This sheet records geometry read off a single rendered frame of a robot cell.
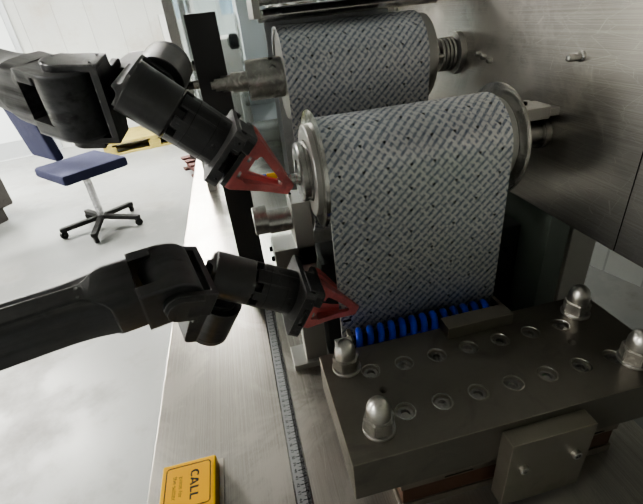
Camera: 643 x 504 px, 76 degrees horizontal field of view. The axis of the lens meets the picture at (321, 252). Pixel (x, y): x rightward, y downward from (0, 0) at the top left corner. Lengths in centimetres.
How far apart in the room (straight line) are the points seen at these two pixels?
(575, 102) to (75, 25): 712
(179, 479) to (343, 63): 63
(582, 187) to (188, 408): 65
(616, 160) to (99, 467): 188
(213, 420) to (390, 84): 60
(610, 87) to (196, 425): 70
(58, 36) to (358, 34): 683
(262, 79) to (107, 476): 159
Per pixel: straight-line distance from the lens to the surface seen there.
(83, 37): 743
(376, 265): 55
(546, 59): 67
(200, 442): 69
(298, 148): 51
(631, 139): 57
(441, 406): 52
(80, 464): 203
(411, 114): 53
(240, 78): 74
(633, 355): 61
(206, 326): 54
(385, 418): 46
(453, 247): 59
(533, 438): 52
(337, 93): 71
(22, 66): 52
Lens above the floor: 143
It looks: 30 degrees down
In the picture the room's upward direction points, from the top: 7 degrees counter-clockwise
